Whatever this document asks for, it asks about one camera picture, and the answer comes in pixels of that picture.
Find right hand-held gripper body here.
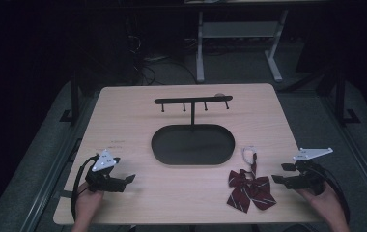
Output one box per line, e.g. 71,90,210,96
284,147,334,196

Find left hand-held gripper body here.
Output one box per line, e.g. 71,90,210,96
84,148,127,193

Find dark red striped bow tie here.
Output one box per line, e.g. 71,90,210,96
226,146,278,215

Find black hook rack with tray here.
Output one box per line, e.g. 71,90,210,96
150,94,237,166

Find person's left hand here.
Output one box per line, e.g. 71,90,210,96
73,181,105,224

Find person's right hand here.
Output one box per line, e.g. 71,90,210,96
295,184,346,226

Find black metal stand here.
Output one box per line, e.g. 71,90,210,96
59,72,83,126
331,66,362,126

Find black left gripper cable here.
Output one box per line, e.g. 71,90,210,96
71,154,100,221

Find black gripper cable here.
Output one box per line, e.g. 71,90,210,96
71,154,100,221
313,162,352,224

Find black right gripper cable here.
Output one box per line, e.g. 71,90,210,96
313,162,352,224

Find tangle of black floor cables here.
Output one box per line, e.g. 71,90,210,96
127,32,199,87

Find white metal desk frame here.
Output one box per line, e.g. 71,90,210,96
195,9,290,83

